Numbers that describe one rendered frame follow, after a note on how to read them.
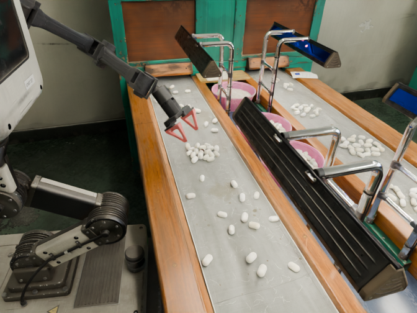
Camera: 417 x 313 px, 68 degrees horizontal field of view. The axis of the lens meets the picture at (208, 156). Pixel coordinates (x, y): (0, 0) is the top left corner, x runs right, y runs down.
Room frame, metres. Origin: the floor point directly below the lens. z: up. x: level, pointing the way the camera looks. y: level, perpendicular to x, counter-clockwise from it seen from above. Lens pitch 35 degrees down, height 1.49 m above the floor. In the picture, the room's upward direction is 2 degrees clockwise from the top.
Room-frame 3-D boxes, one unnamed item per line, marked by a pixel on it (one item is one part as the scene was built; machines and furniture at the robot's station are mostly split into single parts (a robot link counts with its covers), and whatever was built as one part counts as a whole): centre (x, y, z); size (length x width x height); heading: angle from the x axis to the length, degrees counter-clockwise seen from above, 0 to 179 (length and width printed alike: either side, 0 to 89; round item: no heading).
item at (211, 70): (1.51, 0.08, 1.08); 0.62 x 0.08 x 0.07; 17
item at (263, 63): (1.64, -0.38, 0.90); 0.20 x 0.19 x 0.45; 17
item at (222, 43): (1.52, 0.00, 0.90); 0.20 x 0.19 x 0.45; 17
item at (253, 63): (2.10, -0.39, 0.83); 0.30 x 0.06 x 0.07; 107
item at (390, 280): (0.58, -0.20, 1.08); 0.62 x 0.08 x 0.07; 17
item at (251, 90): (1.75, -0.14, 0.72); 0.27 x 0.27 x 0.10
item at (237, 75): (1.96, -0.08, 0.77); 0.33 x 0.15 x 0.01; 107
